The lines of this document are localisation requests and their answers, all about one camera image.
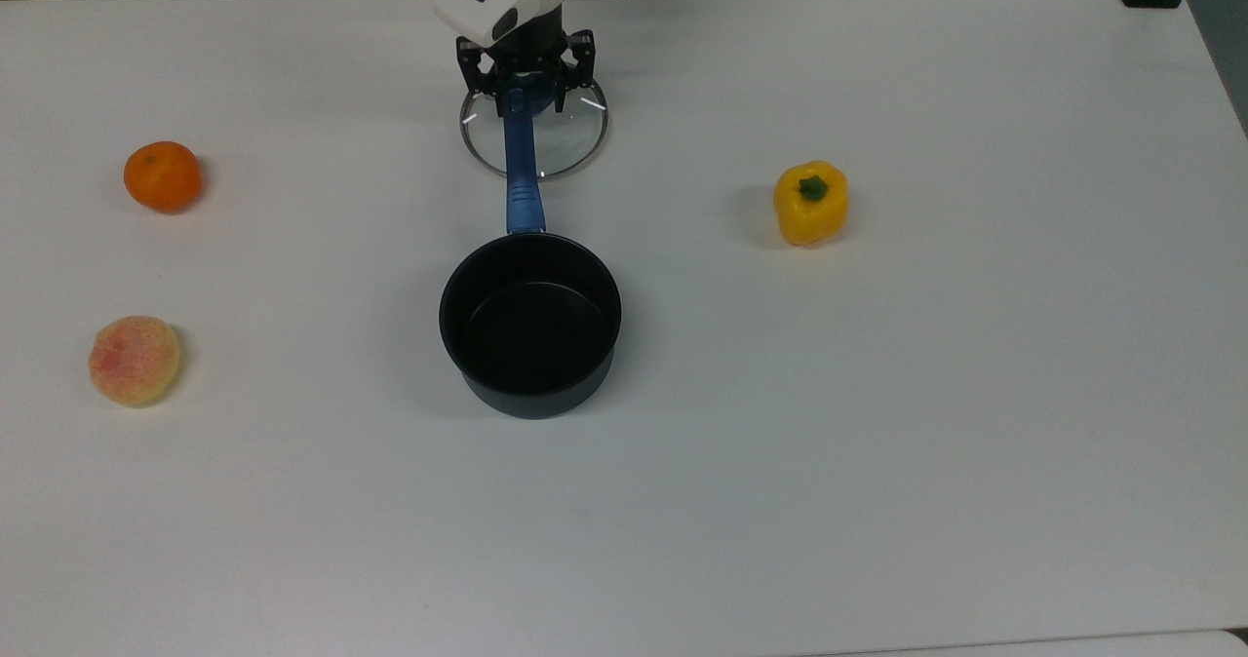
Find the glass lid with blue knob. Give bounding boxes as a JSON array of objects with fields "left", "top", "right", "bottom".
[{"left": 458, "top": 72, "right": 610, "bottom": 182}]

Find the yellow bell pepper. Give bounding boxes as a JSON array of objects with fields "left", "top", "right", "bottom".
[{"left": 773, "top": 160, "right": 850, "bottom": 247}]

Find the pink yellow peach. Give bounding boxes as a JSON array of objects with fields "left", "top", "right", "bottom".
[{"left": 88, "top": 315, "right": 182, "bottom": 407}]

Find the dark blue saucepan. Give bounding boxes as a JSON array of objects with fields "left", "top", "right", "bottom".
[{"left": 439, "top": 111, "right": 623, "bottom": 420}]

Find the orange mandarin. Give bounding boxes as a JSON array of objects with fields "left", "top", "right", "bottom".
[{"left": 123, "top": 140, "right": 204, "bottom": 214}]

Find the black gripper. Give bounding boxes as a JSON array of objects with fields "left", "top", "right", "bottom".
[{"left": 456, "top": 9, "right": 596, "bottom": 118}]

